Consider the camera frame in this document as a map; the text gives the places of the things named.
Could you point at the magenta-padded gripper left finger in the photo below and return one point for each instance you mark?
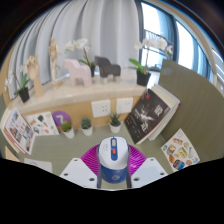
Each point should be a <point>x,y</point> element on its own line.
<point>78,171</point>

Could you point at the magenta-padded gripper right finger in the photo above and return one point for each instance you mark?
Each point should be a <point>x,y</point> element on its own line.
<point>148,171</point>

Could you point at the blue and white computer mouse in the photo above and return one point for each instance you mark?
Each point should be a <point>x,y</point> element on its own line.
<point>113,160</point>

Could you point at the food picture sticker sheet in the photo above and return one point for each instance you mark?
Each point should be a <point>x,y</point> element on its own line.
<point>180,151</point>

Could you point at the small succulent in white pot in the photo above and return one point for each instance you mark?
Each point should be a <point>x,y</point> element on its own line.
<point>87,131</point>
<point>115,128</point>
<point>68,133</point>

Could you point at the black cover book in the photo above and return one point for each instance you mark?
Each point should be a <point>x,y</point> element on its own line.
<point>146,116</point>

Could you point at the round purple number sign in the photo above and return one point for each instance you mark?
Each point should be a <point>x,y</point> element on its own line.
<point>61,116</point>

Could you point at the white cartoon sticker sheet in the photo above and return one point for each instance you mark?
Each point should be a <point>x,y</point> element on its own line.
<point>41,123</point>

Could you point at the peach card with red text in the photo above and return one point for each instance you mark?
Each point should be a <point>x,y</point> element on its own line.
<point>10,154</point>

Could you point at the white books stack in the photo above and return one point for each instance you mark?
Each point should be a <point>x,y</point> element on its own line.
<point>171,103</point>

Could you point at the red-spined photo cover book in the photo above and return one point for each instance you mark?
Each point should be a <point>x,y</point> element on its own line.
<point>18,130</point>

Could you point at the light wooden desk shelf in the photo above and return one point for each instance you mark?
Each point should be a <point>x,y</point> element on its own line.
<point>73,96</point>

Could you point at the green felt partition panel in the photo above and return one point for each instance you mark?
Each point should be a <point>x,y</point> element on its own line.
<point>200,106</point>

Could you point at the white orchid in black pot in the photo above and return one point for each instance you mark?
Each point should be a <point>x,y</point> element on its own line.
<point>80,43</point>
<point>24,95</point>
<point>143,78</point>

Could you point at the pink horse figure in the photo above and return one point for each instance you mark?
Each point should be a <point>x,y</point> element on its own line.
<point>80,70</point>

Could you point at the dark grey horse figure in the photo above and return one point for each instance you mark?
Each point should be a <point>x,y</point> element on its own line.
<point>108,68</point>

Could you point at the wooden hand model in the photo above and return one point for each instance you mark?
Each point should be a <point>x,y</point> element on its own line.
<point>33,70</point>

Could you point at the wooden artist mannequin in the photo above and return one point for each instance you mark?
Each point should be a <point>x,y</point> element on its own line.
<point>54,53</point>

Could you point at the dark framed window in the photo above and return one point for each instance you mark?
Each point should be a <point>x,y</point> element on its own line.
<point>186,46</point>

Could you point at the grey white curtain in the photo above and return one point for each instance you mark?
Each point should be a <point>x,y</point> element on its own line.
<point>100,26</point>

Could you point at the white wall socket plate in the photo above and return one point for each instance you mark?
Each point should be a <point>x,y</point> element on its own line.
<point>124,105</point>
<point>100,108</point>

